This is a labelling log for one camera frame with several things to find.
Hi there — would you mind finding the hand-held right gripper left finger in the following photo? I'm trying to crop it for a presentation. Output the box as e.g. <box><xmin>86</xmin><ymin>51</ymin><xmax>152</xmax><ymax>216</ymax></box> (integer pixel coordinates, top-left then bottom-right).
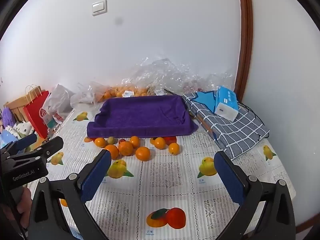
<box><xmin>25</xmin><ymin>149</ymin><xmax>112</xmax><ymax>240</ymax></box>

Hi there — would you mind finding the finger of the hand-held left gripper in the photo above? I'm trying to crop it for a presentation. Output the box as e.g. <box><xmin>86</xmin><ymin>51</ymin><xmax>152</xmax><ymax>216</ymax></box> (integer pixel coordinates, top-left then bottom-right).
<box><xmin>0</xmin><ymin>133</ymin><xmax>38</xmax><ymax>155</ymax></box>
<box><xmin>6</xmin><ymin>136</ymin><xmax>64</xmax><ymax>165</ymax></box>

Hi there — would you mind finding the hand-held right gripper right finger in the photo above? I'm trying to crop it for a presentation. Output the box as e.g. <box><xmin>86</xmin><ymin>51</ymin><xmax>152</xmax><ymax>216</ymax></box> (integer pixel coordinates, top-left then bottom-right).
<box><xmin>214</xmin><ymin>151</ymin><xmax>297</xmax><ymax>240</ymax></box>

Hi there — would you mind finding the purple towel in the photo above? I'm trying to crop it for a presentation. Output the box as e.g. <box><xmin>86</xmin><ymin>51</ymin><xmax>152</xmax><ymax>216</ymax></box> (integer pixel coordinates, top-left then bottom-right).
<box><xmin>87</xmin><ymin>95</ymin><xmax>199</xmax><ymax>138</ymax></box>

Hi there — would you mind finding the person's left hand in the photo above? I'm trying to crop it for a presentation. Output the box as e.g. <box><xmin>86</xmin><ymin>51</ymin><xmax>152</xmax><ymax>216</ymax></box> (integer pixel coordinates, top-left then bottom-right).
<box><xmin>16</xmin><ymin>187</ymin><xmax>33</xmax><ymax>228</ymax></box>

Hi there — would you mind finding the white dotted plush item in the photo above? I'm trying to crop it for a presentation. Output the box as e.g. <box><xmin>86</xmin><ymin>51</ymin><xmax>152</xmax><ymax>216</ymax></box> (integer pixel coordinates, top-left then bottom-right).
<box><xmin>5</xmin><ymin>121</ymin><xmax>35</xmax><ymax>139</ymax></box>

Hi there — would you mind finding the light blue item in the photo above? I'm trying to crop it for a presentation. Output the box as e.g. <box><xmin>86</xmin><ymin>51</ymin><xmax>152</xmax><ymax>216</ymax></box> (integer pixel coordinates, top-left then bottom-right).
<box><xmin>0</xmin><ymin>130</ymin><xmax>18</xmax><ymax>148</ymax></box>

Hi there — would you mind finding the small white package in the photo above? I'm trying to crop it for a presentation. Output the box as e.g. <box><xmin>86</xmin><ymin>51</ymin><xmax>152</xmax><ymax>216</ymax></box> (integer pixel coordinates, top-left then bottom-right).
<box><xmin>44</xmin><ymin>111</ymin><xmax>65</xmax><ymax>130</ymax></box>

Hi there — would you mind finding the red paper bag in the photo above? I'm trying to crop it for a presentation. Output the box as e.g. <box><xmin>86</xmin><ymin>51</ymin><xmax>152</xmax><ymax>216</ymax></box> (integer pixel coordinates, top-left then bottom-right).
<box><xmin>23</xmin><ymin>85</ymin><xmax>50</xmax><ymax>139</ymax></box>

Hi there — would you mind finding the purple fuzzy item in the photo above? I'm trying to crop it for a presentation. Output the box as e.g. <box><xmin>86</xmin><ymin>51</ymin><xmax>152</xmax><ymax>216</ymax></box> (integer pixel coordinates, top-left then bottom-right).
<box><xmin>1</xmin><ymin>106</ymin><xmax>14</xmax><ymax>128</ymax></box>

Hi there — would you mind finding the brown paper bag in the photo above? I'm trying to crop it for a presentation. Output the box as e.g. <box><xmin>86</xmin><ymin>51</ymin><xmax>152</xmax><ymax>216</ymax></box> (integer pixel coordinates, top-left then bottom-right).
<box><xmin>4</xmin><ymin>85</ymin><xmax>42</xmax><ymax>124</ymax></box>

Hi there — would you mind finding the grey plastic bag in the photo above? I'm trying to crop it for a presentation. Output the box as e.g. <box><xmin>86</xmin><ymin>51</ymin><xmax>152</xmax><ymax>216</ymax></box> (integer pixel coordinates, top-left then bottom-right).
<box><xmin>41</xmin><ymin>84</ymin><xmax>75</xmax><ymax>120</ymax></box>

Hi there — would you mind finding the translucent plastic bag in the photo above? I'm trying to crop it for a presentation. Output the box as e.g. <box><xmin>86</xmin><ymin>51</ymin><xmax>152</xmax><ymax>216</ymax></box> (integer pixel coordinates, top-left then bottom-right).
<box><xmin>70</xmin><ymin>82</ymin><xmax>100</xmax><ymax>108</ymax></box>

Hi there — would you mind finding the wooden stick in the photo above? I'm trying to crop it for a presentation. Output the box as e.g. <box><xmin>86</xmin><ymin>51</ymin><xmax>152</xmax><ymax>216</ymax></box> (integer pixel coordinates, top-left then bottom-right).
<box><xmin>194</xmin><ymin>114</ymin><xmax>218</xmax><ymax>140</ymax></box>

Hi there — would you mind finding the fruit printed tablecloth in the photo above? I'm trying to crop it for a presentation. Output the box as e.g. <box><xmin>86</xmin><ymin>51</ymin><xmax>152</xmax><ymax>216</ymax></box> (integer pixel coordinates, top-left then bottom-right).
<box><xmin>26</xmin><ymin>105</ymin><xmax>297</xmax><ymax>240</ymax></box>

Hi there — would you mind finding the blue tissue pack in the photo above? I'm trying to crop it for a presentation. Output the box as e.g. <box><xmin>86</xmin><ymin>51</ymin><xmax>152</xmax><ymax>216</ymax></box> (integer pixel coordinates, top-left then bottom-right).
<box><xmin>214</xmin><ymin>86</ymin><xmax>239</xmax><ymax>122</ymax></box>

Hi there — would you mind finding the blue star-shaped paper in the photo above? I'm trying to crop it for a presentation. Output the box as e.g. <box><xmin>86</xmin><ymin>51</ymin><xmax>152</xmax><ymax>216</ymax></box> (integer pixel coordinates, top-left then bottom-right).
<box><xmin>192</xmin><ymin>91</ymin><xmax>218</xmax><ymax>113</ymax></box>

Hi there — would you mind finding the clear plastic bag of oranges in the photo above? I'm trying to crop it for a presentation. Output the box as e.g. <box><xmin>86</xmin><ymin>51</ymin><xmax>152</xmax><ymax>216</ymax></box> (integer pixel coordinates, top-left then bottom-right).
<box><xmin>121</xmin><ymin>57</ymin><xmax>237</xmax><ymax>98</ymax></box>

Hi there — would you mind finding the brown wooden door frame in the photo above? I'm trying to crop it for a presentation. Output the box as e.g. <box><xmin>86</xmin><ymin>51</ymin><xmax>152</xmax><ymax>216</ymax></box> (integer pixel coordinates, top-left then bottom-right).
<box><xmin>235</xmin><ymin>0</ymin><xmax>254</xmax><ymax>98</ymax></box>

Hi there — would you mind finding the white light switch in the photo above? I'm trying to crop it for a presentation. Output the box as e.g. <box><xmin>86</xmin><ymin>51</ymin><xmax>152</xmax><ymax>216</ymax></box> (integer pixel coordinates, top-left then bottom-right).
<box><xmin>91</xmin><ymin>0</ymin><xmax>107</xmax><ymax>17</ymax></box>

